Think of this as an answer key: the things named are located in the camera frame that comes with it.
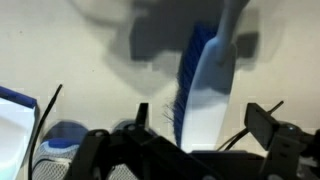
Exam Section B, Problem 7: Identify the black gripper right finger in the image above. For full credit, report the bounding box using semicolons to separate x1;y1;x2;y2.
244;102;320;180

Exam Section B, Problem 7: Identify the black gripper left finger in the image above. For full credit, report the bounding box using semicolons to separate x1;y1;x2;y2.
63;102;214;180

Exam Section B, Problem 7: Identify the white dustpan blue edge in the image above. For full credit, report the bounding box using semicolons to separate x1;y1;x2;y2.
0;84;40;180

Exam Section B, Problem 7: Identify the thin black cord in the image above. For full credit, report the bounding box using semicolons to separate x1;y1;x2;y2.
27;83;64;180

